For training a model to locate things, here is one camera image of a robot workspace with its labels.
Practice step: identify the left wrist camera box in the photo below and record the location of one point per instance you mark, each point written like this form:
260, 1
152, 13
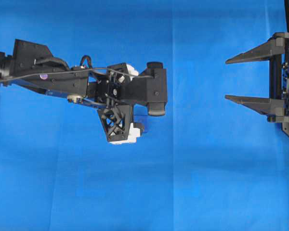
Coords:
148, 88

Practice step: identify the blue block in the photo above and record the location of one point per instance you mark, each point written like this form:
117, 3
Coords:
141, 122

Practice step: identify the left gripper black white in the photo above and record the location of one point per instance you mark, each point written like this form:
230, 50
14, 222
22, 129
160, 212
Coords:
115, 113

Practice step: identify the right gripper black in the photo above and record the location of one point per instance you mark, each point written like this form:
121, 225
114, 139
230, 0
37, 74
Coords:
276, 50

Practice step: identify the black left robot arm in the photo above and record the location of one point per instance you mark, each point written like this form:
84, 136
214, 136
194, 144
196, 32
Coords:
33, 66

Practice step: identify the blue table cloth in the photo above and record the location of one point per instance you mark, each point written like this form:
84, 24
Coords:
208, 164

